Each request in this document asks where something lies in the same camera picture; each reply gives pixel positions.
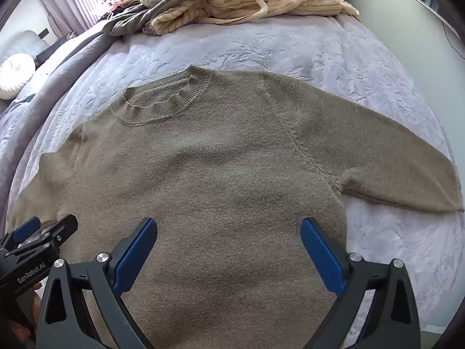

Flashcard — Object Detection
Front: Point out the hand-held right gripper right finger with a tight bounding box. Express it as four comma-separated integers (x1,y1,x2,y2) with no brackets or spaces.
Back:
301,217,422,349

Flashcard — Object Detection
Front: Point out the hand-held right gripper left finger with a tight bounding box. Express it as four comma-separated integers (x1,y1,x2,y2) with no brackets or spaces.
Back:
36,217,158,349

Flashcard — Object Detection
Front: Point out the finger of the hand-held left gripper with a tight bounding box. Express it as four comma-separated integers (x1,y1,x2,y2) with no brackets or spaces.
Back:
0,217,40,253
5,214,78,262

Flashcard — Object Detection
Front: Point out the beige knit sweater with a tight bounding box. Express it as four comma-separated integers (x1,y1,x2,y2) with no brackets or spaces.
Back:
5,65,465,349

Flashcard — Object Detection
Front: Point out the person's left hand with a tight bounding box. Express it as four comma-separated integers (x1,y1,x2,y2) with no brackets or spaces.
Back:
7,284,42,346

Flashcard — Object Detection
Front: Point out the round white pillow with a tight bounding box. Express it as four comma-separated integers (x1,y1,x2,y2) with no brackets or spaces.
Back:
0,54,36,99

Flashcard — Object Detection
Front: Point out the grey blanket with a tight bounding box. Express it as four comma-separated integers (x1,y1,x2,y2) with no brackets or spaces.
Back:
0,25,117,226

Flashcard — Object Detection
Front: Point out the pale embossed bedspread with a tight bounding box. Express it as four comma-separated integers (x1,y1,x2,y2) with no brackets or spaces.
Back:
0,15,462,335

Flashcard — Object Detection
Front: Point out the grey garment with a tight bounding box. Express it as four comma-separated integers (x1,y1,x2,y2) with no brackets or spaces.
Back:
102,0,193,37

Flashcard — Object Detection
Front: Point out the lilac curtain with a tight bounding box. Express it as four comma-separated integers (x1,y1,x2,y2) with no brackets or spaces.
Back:
34,0,120,39

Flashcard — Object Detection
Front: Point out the black wall cable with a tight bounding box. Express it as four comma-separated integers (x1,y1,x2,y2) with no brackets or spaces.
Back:
441,20,465,60

